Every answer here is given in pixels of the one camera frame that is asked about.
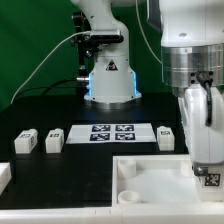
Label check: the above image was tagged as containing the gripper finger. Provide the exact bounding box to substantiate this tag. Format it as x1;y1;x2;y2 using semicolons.
193;165;208;177

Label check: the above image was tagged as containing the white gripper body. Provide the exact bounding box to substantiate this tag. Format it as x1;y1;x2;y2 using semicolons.
178;85;224;165

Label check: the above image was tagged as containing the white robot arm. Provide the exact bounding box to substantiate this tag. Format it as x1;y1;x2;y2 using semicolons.
71;0;224;177

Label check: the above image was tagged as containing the white sheet with tags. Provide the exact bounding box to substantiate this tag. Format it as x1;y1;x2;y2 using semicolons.
66;123;156;144

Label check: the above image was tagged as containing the white left obstacle block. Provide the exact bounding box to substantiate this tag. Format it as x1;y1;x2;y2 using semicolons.
0;163;12;195

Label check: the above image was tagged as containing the white front wall strip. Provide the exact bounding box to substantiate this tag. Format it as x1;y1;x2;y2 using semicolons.
0;203;224;224

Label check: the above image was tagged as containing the black cable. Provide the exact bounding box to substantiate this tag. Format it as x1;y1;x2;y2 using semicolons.
14;78;88;100

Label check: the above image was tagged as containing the white cable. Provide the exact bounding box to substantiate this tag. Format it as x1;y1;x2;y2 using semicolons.
10;30;92;105

